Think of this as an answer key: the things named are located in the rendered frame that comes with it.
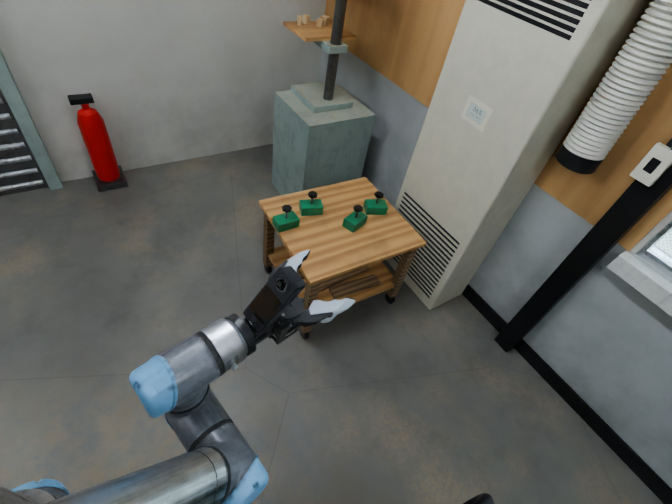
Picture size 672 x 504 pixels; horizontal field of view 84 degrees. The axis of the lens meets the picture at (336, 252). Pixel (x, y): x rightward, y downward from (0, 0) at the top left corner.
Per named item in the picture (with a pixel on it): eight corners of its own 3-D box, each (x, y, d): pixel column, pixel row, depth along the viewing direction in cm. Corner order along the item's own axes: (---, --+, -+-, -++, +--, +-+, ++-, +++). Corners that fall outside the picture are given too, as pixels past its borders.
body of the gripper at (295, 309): (279, 298, 71) (223, 332, 65) (285, 273, 65) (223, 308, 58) (304, 328, 69) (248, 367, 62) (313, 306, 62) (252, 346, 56)
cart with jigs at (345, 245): (349, 240, 254) (369, 159, 208) (398, 304, 223) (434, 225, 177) (257, 268, 226) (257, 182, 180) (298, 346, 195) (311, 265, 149)
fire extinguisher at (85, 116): (122, 171, 268) (96, 87, 225) (128, 186, 258) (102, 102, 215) (93, 176, 260) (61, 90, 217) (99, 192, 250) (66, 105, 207)
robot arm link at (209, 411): (191, 465, 60) (182, 443, 52) (159, 410, 65) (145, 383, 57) (234, 431, 65) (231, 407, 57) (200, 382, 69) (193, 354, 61)
